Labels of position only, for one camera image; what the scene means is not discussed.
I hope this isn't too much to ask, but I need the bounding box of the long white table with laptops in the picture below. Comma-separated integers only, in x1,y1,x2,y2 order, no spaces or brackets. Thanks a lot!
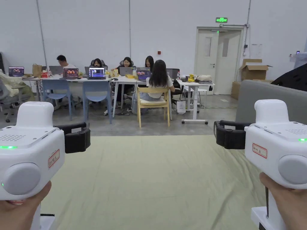
8,63,116,116

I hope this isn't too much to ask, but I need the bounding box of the open cardboard carton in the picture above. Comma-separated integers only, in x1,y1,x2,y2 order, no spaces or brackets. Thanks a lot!
239,59,273,81

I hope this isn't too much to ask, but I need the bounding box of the person's right hand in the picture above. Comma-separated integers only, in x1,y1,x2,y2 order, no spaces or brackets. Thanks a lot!
260,172,307,230

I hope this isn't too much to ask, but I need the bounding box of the black angled panel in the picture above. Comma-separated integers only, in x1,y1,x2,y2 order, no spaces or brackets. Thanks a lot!
272,63,307,92

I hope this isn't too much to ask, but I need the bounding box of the pale blue plastic chair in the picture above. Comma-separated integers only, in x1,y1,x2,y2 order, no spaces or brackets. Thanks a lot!
82,81,113,125
41,79,73,121

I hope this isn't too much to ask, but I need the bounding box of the bed with pale green sheet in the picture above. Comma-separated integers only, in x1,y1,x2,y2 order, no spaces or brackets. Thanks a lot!
39,135,273,230

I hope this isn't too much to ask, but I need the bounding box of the white double door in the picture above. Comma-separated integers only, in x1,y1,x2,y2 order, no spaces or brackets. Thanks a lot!
195,25,245,95

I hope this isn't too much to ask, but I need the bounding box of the closed cardboard carton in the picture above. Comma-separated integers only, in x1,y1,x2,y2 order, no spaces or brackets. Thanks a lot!
231,81,242,100

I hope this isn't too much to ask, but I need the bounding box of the grey padded headboard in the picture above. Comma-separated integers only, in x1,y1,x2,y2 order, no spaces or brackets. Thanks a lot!
236,80,307,125

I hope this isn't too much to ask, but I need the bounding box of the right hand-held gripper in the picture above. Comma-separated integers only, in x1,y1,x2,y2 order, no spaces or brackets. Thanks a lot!
214,99,307,230

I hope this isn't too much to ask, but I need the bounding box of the person's left hand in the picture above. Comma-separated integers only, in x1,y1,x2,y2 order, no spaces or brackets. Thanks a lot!
0,181,52,230

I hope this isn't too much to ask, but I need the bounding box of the wooden chair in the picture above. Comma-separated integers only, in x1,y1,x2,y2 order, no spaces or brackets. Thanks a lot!
136,87,171,128

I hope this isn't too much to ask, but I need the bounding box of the white standing desk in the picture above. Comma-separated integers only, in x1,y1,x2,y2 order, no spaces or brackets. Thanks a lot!
176,74,216,125

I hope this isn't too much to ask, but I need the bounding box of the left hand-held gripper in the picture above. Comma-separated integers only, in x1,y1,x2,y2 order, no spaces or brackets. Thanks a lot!
0,101,91,230

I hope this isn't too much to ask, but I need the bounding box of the beige cloth pile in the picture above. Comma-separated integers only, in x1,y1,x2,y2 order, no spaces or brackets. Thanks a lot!
0,72,35,102

